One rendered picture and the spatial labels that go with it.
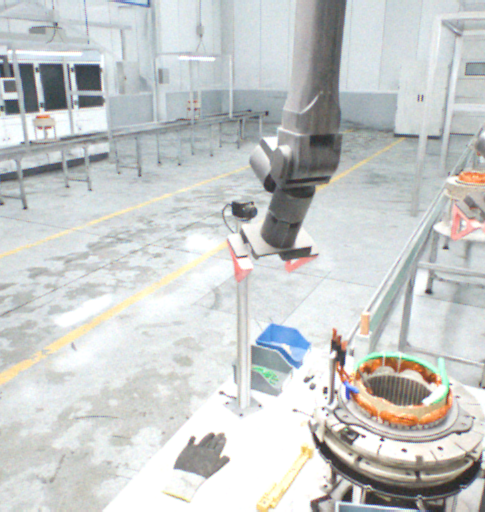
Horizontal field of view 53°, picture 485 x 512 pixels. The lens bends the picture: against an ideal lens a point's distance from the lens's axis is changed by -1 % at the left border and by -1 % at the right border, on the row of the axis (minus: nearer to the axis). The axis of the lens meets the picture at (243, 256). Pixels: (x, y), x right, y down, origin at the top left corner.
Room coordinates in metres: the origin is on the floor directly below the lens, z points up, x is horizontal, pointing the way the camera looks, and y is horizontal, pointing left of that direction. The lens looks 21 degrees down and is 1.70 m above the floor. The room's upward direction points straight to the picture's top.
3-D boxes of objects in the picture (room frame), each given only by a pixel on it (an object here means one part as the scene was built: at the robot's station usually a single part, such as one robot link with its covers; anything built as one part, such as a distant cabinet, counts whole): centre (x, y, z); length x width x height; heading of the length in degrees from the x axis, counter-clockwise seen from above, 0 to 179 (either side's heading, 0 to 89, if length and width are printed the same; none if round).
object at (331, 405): (0.77, -0.17, 1.15); 0.03 x 0.02 x 0.12; 139
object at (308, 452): (0.91, -0.10, 0.80); 0.22 x 0.04 x 0.03; 146
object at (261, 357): (1.32, -0.06, 0.82); 0.16 x 0.14 x 0.07; 62
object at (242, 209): (1.18, -0.01, 1.37); 0.06 x 0.04 x 0.04; 38
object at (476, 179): (2.83, -1.36, 1.05); 0.22 x 0.22 x 0.20
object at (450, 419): (0.80, -0.30, 1.05); 0.22 x 0.22 x 0.12
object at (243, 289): (1.19, 0.00, 1.07); 0.03 x 0.03 x 0.57; 38
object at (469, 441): (0.80, -0.30, 1.09); 0.32 x 0.32 x 0.01
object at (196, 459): (0.97, 0.11, 0.79); 0.24 x 0.13 x 0.02; 153
